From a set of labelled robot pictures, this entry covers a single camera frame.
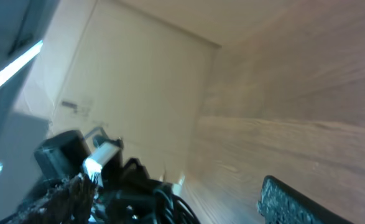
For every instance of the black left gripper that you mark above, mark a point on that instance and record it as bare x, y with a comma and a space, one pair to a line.
135, 198

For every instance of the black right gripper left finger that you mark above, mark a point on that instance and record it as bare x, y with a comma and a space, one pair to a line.
67, 200

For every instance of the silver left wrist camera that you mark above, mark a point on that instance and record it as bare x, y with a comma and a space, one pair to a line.
105, 163

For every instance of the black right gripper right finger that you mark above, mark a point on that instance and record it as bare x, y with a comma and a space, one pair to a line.
280, 203

